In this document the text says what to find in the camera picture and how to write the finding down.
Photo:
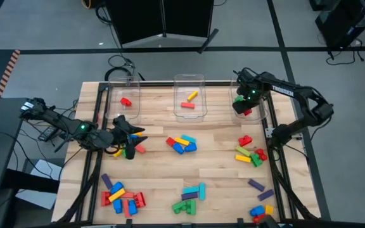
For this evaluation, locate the salmon block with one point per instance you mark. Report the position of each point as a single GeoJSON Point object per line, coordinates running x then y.
{"type": "Point", "coordinates": [187, 105]}
{"type": "Point", "coordinates": [141, 149]}
{"type": "Point", "coordinates": [128, 195]}
{"type": "Point", "coordinates": [126, 209]}

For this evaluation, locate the red studded block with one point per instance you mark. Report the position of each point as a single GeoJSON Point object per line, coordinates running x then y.
{"type": "Point", "coordinates": [260, 154]}
{"type": "Point", "coordinates": [247, 112]}
{"type": "Point", "coordinates": [140, 200]}
{"type": "Point", "coordinates": [245, 140]}
{"type": "Point", "coordinates": [258, 218]}
{"type": "Point", "coordinates": [105, 199]}

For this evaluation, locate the orange black hazard strip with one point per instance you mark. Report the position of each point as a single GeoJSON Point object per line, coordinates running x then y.
{"type": "Point", "coordinates": [7, 73]}

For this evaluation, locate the yellow chunky block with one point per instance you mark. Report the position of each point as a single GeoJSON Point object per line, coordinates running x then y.
{"type": "Point", "coordinates": [269, 209]}
{"type": "Point", "coordinates": [117, 154]}
{"type": "Point", "coordinates": [138, 134]}

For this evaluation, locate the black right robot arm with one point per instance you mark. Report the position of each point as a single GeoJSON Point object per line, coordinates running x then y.
{"type": "Point", "coordinates": [296, 92]}

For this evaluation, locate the green studded block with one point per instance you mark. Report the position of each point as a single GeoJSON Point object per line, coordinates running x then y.
{"type": "Point", "coordinates": [191, 207]}
{"type": "Point", "coordinates": [256, 160]}
{"type": "Point", "coordinates": [123, 153]}
{"type": "Point", "coordinates": [239, 98]}
{"type": "Point", "coordinates": [179, 207]}

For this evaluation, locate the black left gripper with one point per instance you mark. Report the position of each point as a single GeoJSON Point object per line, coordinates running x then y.
{"type": "Point", "coordinates": [118, 133]}

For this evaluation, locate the black desk base bar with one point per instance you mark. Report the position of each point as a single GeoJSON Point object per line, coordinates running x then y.
{"type": "Point", "coordinates": [30, 182]}

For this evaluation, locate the clear plastic bin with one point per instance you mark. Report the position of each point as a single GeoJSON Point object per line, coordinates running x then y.
{"type": "Point", "coordinates": [124, 95]}
{"type": "Point", "coordinates": [258, 114]}
{"type": "Point", "coordinates": [190, 114]}

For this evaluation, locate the blue rounded block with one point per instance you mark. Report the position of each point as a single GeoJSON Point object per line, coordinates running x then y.
{"type": "Point", "coordinates": [257, 211]}
{"type": "Point", "coordinates": [191, 147]}
{"type": "Point", "coordinates": [132, 207]}
{"type": "Point", "coordinates": [134, 137]}
{"type": "Point", "coordinates": [116, 187]}
{"type": "Point", "coordinates": [178, 148]}
{"type": "Point", "coordinates": [117, 206]}

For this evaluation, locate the black desk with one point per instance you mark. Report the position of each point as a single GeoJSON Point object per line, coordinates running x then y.
{"type": "Point", "coordinates": [2, 142]}

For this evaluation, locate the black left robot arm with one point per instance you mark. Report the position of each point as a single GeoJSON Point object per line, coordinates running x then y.
{"type": "Point", "coordinates": [59, 122]}

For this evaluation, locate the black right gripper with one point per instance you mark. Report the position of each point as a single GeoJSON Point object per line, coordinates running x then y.
{"type": "Point", "coordinates": [250, 85]}

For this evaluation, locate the black power adapter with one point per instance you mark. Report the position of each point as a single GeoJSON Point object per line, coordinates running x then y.
{"type": "Point", "coordinates": [47, 134]}

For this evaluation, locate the teal block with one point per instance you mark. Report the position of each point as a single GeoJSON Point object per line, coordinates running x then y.
{"type": "Point", "coordinates": [189, 138]}
{"type": "Point", "coordinates": [190, 190]}
{"type": "Point", "coordinates": [202, 191]}

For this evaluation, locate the black partition panel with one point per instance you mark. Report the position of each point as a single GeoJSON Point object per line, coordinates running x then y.
{"type": "Point", "coordinates": [189, 16]}
{"type": "Point", "coordinates": [135, 19]}

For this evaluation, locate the light green flat block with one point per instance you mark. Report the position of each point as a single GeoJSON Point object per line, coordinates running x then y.
{"type": "Point", "coordinates": [243, 151]}

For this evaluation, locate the black computer tower cart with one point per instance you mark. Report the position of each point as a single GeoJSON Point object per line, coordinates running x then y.
{"type": "Point", "coordinates": [344, 22]}

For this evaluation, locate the red chunky block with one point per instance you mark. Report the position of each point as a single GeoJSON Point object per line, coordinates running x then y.
{"type": "Point", "coordinates": [125, 101]}
{"type": "Point", "coordinates": [170, 141]}

